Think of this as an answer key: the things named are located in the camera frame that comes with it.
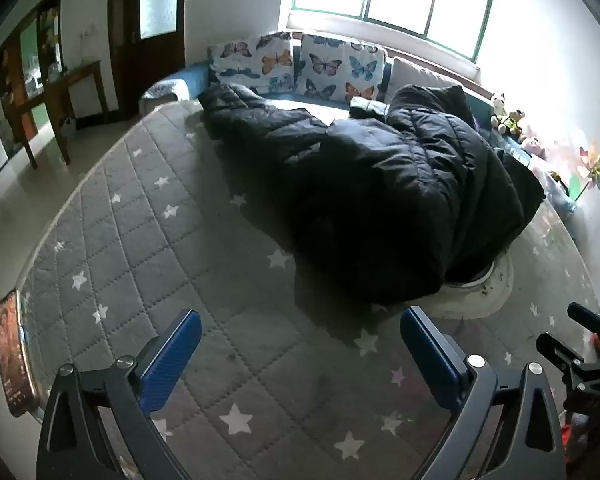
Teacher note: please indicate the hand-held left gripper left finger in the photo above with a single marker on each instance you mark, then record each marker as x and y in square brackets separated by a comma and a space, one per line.
[172, 350]

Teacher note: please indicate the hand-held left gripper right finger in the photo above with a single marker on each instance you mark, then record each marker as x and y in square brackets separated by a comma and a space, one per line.
[427, 355]

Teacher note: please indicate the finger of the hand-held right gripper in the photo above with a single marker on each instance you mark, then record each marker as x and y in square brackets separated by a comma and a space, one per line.
[597, 327]
[560, 357]

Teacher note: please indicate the black puffer jacket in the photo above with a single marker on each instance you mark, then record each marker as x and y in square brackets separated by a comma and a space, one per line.
[380, 180]

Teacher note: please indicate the white round pad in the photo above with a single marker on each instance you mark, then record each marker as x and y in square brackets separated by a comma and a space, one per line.
[485, 292]

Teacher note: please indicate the grey star-print quilted mattress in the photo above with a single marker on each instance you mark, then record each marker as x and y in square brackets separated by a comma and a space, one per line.
[205, 270]

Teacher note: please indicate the smartphone with lit screen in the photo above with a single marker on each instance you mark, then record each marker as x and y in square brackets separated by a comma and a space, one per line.
[14, 355]

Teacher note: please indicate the colourful pinwheel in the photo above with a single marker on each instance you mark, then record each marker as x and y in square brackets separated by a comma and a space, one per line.
[596, 167]

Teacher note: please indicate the pink plush toy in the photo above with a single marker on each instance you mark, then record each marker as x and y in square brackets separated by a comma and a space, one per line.
[532, 147]

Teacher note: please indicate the brown plush toy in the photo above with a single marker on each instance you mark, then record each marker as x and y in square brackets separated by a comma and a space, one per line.
[514, 122]

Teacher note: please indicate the panda plush toy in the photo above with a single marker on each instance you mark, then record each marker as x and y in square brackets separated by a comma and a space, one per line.
[499, 110]

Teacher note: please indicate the blue sofa back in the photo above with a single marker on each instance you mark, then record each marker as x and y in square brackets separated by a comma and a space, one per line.
[192, 77]

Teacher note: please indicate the beige cushion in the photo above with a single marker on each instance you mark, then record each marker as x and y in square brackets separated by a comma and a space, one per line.
[420, 77]

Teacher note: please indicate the wooden side table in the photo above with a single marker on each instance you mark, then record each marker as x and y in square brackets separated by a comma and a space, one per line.
[60, 92]

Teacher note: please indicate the butterfly-print pillow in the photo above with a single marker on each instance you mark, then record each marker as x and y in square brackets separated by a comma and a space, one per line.
[247, 62]
[337, 67]

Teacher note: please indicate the dark wooden door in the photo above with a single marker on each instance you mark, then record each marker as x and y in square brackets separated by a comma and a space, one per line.
[147, 35]

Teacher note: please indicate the wooden display cabinet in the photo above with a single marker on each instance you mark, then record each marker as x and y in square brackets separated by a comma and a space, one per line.
[27, 45]

